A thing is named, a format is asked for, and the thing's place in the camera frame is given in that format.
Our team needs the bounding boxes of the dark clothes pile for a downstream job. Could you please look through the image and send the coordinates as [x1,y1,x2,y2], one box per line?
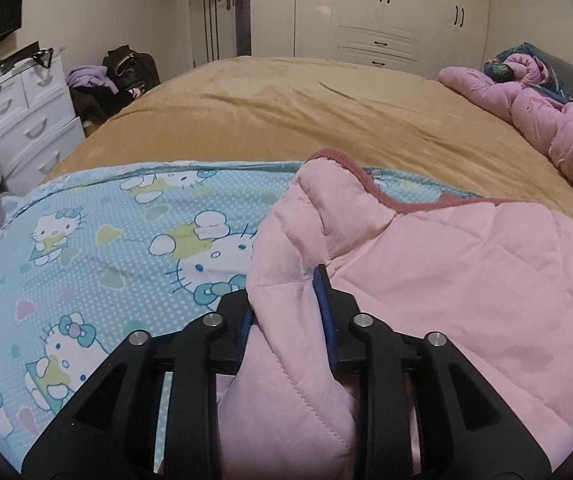
[71,85,134,126]

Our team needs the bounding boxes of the bed with tan sheet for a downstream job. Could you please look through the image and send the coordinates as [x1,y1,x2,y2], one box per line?
[41,55,573,226]

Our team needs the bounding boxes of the cartoon cat printed blanket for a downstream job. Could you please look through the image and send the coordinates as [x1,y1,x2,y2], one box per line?
[0,160,573,461]

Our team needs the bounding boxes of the pink puffy clothing pile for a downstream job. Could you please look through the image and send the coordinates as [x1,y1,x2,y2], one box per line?
[437,50,573,211]

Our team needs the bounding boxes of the purple clothes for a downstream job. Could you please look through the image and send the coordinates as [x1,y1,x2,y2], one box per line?
[66,65,108,89]

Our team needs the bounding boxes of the pink quilted jacket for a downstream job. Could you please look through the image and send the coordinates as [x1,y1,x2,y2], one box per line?
[216,147,573,480]

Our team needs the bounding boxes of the white door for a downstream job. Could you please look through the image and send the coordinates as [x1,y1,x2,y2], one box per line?
[186,0,252,68]

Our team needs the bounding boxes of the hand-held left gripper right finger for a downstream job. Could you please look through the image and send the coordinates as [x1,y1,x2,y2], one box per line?
[313,264,552,480]

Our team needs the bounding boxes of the dark bag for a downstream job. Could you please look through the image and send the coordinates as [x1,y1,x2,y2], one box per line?
[102,46,161,93]

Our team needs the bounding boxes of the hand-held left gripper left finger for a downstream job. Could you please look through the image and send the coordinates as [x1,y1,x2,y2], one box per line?
[21,292,255,480]

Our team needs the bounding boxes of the white wardrobe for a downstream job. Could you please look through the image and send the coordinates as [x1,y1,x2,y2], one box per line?
[249,0,497,78]

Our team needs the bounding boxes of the small bag with black handles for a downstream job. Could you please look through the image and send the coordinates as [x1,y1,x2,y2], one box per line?
[30,46,55,69]

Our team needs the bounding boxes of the white drawer chest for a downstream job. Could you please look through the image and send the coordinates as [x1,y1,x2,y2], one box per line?
[0,52,87,191]

